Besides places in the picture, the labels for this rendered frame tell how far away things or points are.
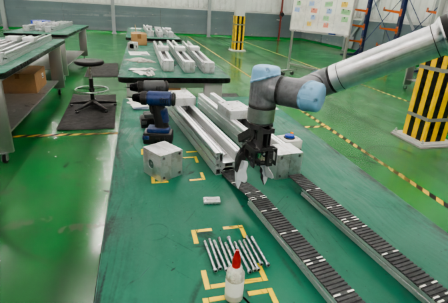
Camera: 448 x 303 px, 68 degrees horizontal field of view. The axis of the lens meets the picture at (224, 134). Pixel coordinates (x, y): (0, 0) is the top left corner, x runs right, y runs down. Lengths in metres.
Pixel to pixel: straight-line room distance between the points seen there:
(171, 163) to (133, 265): 0.41
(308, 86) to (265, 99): 0.11
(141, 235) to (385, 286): 0.58
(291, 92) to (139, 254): 0.53
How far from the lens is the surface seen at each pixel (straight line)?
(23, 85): 4.69
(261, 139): 0.88
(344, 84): 0.92
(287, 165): 1.17
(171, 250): 0.85
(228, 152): 1.22
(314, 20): 7.11
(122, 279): 0.79
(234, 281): 0.70
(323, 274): 0.79
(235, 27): 11.25
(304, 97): 0.82
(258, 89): 0.86
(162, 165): 1.09
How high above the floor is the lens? 1.33
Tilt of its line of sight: 21 degrees down
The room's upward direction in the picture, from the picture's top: 3 degrees clockwise
